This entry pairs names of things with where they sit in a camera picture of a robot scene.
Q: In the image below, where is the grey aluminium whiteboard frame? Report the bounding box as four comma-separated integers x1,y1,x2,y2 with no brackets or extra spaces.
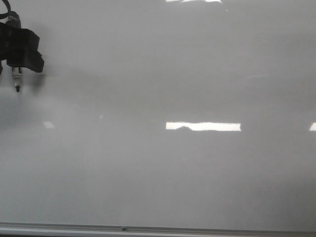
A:
0,222,316,237

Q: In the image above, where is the black cable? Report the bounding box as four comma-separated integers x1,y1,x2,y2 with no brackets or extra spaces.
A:
0,0,12,19

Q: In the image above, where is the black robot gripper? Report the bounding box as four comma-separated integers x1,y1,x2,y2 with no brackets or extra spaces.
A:
0,22,44,73

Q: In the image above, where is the white black whiteboard marker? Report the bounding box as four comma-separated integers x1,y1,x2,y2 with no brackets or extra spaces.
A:
5,14,24,93

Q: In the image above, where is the white glossy whiteboard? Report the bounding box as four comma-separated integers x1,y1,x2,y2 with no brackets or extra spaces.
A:
0,0,316,232

